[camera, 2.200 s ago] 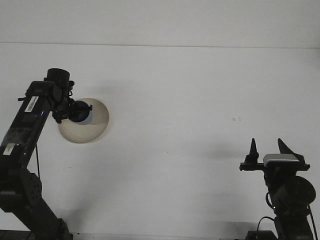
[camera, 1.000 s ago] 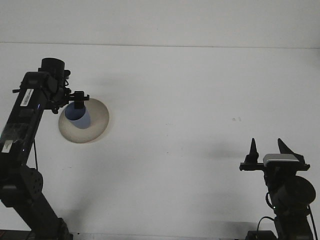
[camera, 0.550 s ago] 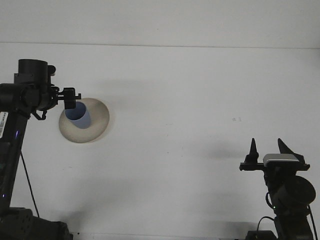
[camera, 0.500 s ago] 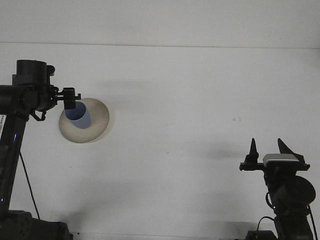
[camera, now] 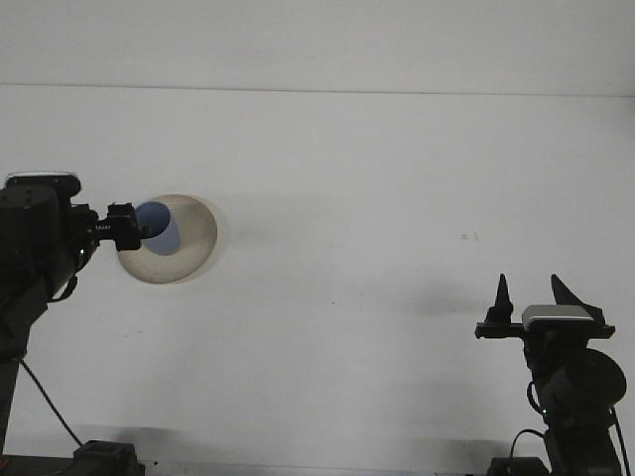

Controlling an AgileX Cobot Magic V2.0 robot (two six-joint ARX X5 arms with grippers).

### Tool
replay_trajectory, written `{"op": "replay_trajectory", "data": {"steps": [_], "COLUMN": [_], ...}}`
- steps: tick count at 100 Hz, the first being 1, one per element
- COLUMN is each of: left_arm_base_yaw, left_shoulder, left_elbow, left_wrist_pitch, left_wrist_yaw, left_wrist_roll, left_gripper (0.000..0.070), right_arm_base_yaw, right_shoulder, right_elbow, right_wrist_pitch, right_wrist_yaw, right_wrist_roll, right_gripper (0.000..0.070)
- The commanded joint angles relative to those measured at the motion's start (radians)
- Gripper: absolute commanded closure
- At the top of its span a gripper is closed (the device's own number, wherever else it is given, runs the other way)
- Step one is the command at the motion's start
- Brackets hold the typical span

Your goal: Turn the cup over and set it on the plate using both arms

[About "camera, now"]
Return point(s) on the dark platform edge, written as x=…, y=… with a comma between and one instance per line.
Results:
x=20, y=466

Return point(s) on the pale cream round plate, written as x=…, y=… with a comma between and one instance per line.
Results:
x=193, y=248

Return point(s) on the pale blue cup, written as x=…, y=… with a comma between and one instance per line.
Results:
x=168, y=243

